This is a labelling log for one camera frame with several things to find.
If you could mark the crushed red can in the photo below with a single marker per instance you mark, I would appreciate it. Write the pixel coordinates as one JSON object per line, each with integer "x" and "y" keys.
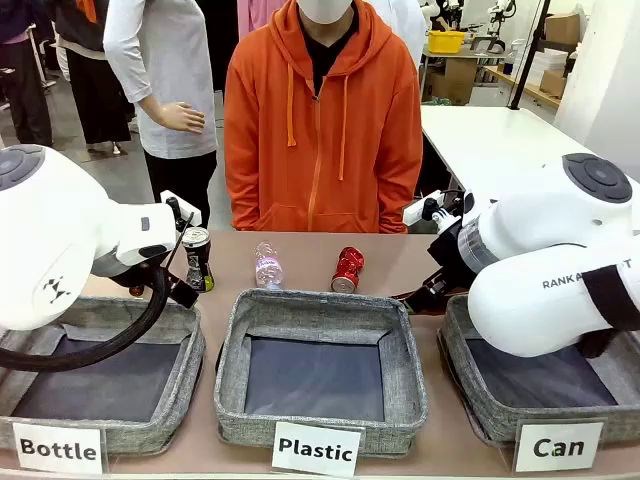
{"x": 349, "y": 267}

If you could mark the white Bottle sign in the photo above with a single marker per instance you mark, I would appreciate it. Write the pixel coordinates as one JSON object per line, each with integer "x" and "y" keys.
{"x": 57, "y": 448}

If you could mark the pink garment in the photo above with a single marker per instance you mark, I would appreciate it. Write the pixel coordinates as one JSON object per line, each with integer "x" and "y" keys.
{"x": 252, "y": 17}

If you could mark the white face mask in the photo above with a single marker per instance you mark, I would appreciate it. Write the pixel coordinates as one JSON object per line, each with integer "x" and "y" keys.
{"x": 325, "y": 10}

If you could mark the stack of white boxes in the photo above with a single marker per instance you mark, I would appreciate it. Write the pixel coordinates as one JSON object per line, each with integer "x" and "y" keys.
{"x": 550, "y": 62}

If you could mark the yellow plastic bin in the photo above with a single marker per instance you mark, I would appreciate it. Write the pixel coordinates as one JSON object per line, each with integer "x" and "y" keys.
{"x": 446, "y": 41}

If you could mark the white table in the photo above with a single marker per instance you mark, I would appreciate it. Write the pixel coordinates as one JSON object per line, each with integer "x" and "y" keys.
{"x": 490, "y": 140}

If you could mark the pink label plastic bottle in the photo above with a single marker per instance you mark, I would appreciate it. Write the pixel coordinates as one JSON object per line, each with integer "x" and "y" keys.
{"x": 269, "y": 267}

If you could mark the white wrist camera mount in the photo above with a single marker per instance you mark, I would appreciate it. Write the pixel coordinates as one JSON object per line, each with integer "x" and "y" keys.
{"x": 414, "y": 212}
{"x": 192, "y": 212}

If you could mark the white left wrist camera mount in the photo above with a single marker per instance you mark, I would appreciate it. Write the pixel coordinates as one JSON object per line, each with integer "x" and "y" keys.
{"x": 192, "y": 212}

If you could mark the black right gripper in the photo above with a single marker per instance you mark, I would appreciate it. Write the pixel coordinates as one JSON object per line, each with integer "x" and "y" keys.
{"x": 452, "y": 260}

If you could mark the white Plastic sign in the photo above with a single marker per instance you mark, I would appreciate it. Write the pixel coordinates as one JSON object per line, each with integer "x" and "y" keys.
{"x": 316, "y": 448}

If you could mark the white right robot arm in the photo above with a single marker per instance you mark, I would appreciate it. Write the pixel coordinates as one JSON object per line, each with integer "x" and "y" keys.
{"x": 525, "y": 310}

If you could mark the black drink can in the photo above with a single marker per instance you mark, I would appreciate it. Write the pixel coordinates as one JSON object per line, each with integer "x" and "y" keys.
{"x": 197, "y": 260}

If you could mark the figure in black skirt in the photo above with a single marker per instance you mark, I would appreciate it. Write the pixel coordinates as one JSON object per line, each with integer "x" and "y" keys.
{"x": 95, "y": 90}

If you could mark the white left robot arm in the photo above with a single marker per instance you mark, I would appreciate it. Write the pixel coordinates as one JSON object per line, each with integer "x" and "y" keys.
{"x": 50, "y": 225}

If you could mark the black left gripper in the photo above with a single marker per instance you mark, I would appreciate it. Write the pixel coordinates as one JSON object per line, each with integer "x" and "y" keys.
{"x": 184, "y": 296}

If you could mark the large cardboard box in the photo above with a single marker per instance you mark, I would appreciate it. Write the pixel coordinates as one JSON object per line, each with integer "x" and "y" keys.
{"x": 455, "y": 82}

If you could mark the grey basket with Plastic sign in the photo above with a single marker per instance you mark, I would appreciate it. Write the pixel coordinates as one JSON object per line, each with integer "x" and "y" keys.
{"x": 320, "y": 370}

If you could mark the white Can sign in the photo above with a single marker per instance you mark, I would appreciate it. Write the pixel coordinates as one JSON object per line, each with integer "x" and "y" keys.
{"x": 559, "y": 446}

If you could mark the person right forearm orange sleeve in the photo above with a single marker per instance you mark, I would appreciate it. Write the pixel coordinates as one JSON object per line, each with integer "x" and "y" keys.
{"x": 240, "y": 190}

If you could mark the person in orange hoodie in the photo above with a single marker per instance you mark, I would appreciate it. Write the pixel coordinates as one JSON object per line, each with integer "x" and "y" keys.
{"x": 325, "y": 150}

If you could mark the small cardboard box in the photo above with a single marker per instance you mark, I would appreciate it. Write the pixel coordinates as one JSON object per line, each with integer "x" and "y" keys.
{"x": 553, "y": 84}

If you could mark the mannequin in white shirt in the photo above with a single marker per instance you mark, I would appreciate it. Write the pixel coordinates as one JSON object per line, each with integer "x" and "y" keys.
{"x": 170, "y": 60}

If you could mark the grey basket with Bottle sign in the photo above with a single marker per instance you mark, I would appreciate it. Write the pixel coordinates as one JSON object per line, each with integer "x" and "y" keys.
{"x": 160, "y": 390}

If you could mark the person left forearm orange sleeve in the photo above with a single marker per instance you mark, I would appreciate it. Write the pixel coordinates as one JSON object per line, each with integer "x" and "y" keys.
{"x": 406, "y": 190}

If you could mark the cardboard box on shelf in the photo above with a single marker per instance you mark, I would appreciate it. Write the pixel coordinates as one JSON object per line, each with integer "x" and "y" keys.
{"x": 562, "y": 29}

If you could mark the figure in dark purple clothes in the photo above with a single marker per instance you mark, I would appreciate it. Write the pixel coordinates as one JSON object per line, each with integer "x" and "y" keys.
{"x": 25, "y": 75}

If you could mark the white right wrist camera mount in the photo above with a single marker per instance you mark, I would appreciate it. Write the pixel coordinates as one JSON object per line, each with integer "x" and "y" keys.
{"x": 414, "y": 212}

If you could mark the grey basket with Can sign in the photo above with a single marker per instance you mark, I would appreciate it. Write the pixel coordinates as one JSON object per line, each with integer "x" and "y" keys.
{"x": 525, "y": 395}

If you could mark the black slanted pole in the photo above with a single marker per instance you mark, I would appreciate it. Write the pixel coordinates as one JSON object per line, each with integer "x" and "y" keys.
{"x": 527, "y": 55}

